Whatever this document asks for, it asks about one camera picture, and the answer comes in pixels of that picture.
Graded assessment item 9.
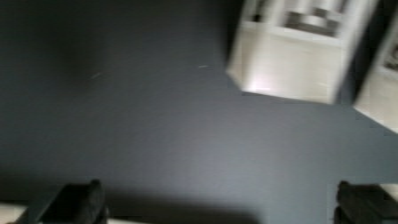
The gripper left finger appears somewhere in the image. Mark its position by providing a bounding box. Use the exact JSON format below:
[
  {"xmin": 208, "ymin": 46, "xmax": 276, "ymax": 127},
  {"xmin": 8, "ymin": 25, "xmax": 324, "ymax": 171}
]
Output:
[{"xmin": 17, "ymin": 179, "xmax": 109, "ymax": 224}]

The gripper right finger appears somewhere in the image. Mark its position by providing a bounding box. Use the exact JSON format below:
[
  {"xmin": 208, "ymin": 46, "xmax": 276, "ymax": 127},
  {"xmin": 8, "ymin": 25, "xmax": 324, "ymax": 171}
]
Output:
[{"xmin": 333, "ymin": 181, "xmax": 398, "ymax": 224}]

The white leg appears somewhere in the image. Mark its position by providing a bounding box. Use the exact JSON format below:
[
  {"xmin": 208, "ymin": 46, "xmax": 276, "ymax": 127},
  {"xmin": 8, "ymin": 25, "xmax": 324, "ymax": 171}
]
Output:
[
  {"xmin": 352, "ymin": 29, "xmax": 398, "ymax": 135},
  {"xmin": 228, "ymin": 0, "xmax": 379, "ymax": 104}
]

